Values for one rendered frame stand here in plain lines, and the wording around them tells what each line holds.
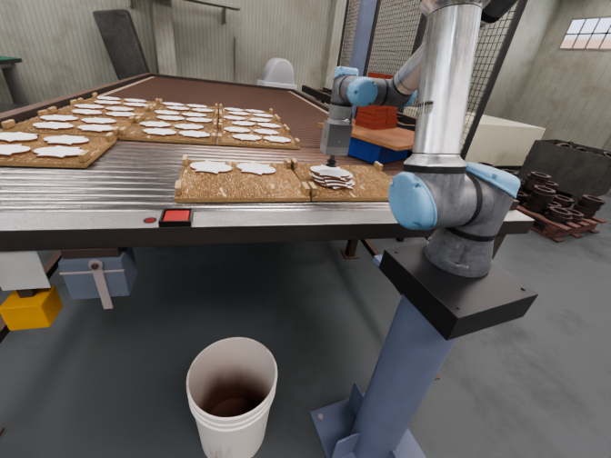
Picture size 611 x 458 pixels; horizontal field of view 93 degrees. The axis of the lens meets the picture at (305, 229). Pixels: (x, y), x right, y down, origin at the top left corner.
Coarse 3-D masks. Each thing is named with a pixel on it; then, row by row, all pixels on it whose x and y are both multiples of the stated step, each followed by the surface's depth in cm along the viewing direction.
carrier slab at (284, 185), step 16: (192, 176) 97; (208, 176) 99; (224, 176) 101; (240, 176) 103; (256, 176) 105; (272, 176) 107; (288, 176) 109; (192, 192) 87; (208, 192) 88; (224, 192) 90; (240, 192) 91; (256, 192) 93; (272, 192) 94; (288, 192) 96
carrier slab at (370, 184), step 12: (300, 168) 119; (348, 168) 127; (360, 168) 129; (372, 168) 131; (300, 180) 108; (312, 180) 108; (360, 180) 115; (372, 180) 116; (384, 180) 118; (324, 192) 99; (336, 192) 101; (348, 192) 102; (360, 192) 103; (372, 192) 105; (384, 192) 106
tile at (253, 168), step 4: (240, 164) 111; (244, 164) 112; (248, 164) 112; (252, 164) 113; (256, 164) 114; (260, 164) 114; (264, 164) 115; (268, 164) 115; (240, 168) 108; (244, 168) 108; (248, 168) 109; (252, 168) 109; (256, 168) 110; (260, 168) 110; (264, 168) 111; (268, 168) 111; (272, 168) 112; (244, 172) 106; (248, 172) 106; (252, 172) 106; (256, 172) 106; (260, 172) 107; (264, 172) 107; (268, 172) 108; (272, 172) 108
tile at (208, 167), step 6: (198, 162) 108; (204, 162) 109; (210, 162) 110; (192, 168) 103; (198, 168) 103; (204, 168) 103; (210, 168) 104; (216, 168) 105; (222, 168) 105; (228, 168) 106; (216, 174) 101
